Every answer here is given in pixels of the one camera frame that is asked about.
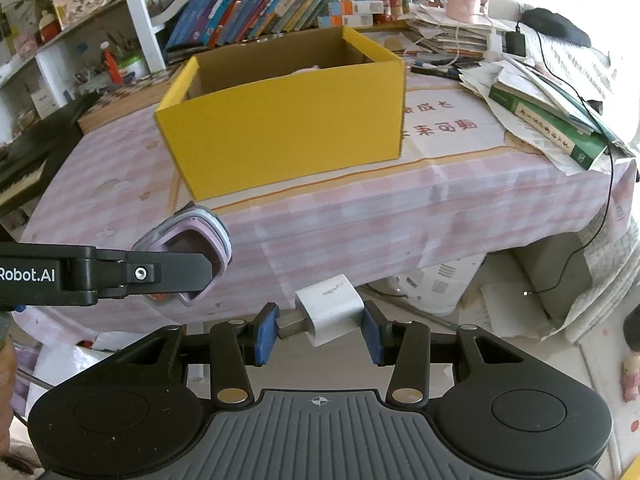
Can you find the pink checkered tablecloth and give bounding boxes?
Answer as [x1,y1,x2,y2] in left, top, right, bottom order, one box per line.
[14,29,639,340]

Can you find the wooden chess board box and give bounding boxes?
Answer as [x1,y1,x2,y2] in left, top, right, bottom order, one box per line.
[78,64,182,134]

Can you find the green thick book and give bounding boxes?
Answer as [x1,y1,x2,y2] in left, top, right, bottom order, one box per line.
[489,84,608,170]

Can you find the black Yamaha keyboard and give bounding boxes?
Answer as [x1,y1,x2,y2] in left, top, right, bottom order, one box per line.
[0,92,100,217]

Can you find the row of leaning books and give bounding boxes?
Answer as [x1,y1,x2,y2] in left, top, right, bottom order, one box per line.
[164,0,386,51]

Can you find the white bookshelf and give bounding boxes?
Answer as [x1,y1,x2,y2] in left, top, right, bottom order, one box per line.
[1,0,191,143]

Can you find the purple tape rolls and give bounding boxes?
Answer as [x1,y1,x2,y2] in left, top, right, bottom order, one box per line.
[131,202,232,307]

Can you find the white green lid jar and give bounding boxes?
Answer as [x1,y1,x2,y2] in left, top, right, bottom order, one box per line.
[118,54,150,79]

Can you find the white charger plug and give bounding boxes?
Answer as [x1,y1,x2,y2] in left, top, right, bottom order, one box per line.
[277,274,364,347]

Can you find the black power adapter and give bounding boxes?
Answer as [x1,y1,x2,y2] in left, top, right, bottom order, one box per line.
[504,30,527,58]

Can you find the yellow cardboard box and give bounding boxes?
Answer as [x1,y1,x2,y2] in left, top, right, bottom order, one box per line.
[155,27,406,200]

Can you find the red orange tall bottle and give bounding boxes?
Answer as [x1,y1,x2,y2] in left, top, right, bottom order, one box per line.
[100,41,122,86]

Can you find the pink plush pig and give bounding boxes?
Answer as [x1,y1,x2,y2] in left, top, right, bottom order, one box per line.
[291,65,321,75]

